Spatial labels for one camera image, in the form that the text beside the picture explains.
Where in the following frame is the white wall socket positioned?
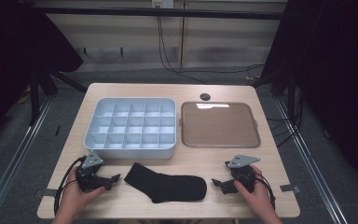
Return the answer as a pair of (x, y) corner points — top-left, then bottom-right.
(151, 0), (174, 9)

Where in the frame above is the dark curtain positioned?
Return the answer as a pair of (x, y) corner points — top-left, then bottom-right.
(0, 0), (85, 153)
(260, 0), (358, 195)

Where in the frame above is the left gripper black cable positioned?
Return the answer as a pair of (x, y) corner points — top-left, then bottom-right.
(53, 155), (88, 217)

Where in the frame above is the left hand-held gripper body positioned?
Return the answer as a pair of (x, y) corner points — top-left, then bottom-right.
(76, 151), (112, 193)

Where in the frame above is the person's right hand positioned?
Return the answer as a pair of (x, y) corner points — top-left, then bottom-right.
(233, 164), (276, 216)

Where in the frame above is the grey tape strip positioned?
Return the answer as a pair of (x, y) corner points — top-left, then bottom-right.
(279, 183), (302, 194)
(34, 188), (59, 199)

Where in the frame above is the black metal stand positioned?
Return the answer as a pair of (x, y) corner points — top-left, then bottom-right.
(28, 69), (89, 127)

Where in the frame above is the black sock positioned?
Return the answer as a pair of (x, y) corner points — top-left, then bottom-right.
(123, 161), (208, 204)

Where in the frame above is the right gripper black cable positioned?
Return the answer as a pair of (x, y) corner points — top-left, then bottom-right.
(254, 172), (277, 210)

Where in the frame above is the black floor cable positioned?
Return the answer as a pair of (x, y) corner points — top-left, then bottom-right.
(180, 63), (266, 78)

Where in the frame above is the metal floor rail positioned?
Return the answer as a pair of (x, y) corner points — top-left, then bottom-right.
(0, 98), (54, 224)
(274, 96), (351, 224)

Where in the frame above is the black wall cable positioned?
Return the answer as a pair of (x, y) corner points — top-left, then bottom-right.
(157, 7), (208, 85)

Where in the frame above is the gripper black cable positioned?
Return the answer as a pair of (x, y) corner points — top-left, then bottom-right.
(53, 155), (88, 217)
(254, 172), (277, 210)

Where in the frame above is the black horizontal bar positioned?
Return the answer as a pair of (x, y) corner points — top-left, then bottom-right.
(32, 6), (286, 21)

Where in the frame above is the brown square tray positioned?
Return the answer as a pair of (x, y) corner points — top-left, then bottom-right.
(180, 101), (262, 148)

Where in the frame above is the person's left hand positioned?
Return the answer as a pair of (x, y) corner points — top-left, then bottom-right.
(57, 168), (106, 217)

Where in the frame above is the bundle of black cables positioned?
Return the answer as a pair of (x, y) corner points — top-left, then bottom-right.
(266, 85), (305, 149)

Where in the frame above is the pale divided storage box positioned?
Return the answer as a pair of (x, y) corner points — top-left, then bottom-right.
(83, 97), (178, 160)

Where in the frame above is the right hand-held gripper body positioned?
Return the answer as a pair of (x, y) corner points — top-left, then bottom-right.
(225, 154), (261, 191)

